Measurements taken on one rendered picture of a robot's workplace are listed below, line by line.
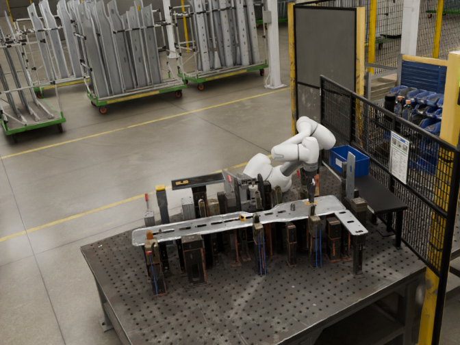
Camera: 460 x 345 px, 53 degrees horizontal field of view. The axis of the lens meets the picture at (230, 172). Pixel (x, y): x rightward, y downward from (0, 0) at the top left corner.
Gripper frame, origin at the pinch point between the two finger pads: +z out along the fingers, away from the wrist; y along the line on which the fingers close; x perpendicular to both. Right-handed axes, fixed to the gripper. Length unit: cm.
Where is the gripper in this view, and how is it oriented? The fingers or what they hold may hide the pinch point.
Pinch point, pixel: (311, 197)
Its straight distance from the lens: 308.5
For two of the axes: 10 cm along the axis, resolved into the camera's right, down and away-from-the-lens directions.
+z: 0.8, 9.1, 4.1
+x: 9.8, -1.5, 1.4
